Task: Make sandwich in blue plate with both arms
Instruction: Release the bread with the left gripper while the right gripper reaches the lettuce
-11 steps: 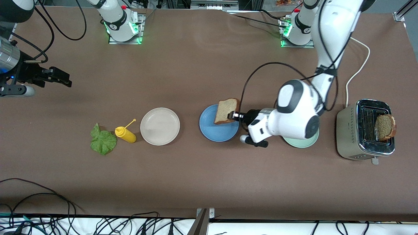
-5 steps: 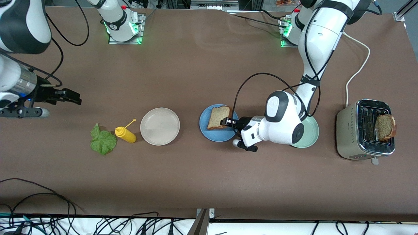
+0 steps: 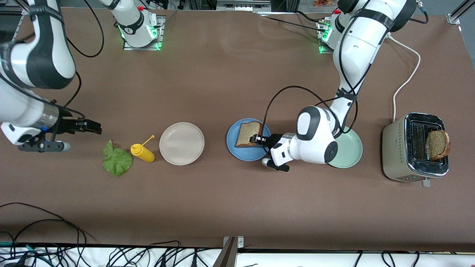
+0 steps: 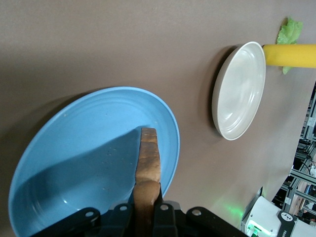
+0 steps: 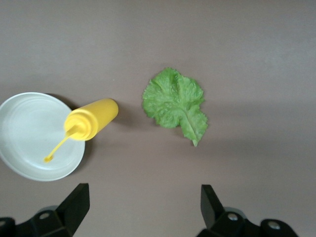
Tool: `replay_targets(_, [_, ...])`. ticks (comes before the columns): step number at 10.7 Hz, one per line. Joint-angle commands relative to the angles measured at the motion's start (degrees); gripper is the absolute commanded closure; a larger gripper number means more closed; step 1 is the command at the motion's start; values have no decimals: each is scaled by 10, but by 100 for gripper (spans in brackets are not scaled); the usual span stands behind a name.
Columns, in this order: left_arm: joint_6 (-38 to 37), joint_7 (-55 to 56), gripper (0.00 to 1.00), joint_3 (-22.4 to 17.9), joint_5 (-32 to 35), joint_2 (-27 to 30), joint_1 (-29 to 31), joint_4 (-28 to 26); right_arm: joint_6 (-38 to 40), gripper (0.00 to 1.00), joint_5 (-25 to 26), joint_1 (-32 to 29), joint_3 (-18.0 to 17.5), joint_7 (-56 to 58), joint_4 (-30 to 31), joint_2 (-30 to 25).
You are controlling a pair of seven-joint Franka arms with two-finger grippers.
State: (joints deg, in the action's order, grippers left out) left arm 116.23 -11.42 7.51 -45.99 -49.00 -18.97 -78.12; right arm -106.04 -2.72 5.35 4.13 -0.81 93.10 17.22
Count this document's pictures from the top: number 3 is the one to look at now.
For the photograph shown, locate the brown bread slice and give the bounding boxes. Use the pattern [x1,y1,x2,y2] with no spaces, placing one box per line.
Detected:
[425,130,452,161]
[235,121,261,148]

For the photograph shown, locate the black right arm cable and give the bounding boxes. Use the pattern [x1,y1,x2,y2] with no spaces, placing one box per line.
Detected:
[0,0,105,121]

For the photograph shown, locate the beige round plate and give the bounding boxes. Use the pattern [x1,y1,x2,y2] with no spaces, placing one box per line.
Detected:
[159,122,205,166]

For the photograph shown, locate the brown table cover sheet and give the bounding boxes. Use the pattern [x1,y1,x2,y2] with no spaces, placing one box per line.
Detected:
[0,7,475,253]

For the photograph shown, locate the mint green round plate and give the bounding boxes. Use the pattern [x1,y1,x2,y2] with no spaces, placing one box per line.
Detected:
[327,126,363,169]

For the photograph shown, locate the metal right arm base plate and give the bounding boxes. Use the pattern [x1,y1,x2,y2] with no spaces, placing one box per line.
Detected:
[123,16,166,51]

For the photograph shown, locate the white toaster power cable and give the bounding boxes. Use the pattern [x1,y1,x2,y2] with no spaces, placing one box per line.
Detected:
[386,33,421,123]

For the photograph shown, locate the tangled black cables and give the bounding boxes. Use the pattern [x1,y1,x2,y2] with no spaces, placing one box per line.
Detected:
[0,240,223,267]

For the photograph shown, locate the aluminium table edge bracket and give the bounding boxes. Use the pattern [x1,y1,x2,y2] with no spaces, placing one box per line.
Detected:
[213,236,245,267]

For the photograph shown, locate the black looped cable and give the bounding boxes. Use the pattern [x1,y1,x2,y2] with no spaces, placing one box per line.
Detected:
[0,202,89,247]

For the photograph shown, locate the silver metal frame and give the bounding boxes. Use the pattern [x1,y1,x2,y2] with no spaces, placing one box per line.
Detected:
[216,0,271,11]

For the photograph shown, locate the green lettuce leaf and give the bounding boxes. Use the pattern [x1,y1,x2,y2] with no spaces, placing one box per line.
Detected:
[102,139,133,177]

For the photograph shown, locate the blue round plate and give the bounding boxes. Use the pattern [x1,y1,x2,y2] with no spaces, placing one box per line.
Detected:
[226,118,272,162]

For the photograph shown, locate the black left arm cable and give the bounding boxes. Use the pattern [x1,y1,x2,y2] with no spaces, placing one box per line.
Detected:
[262,0,429,156]

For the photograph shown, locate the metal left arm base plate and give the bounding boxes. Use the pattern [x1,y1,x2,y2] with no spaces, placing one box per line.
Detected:
[318,20,339,55]

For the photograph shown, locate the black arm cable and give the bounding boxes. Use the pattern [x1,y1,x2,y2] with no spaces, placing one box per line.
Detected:
[0,0,105,121]
[262,0,429,156]

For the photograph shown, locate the black cable on table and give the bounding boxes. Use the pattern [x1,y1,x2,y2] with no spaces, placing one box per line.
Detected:
[256,10,329,33]

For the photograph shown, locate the beige chrome toaster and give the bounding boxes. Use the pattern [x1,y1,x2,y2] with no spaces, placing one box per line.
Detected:
[382,112,449,188]

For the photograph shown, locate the yellow mustard squeeze bottle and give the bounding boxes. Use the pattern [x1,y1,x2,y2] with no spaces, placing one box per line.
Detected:
[130,135,155,163]

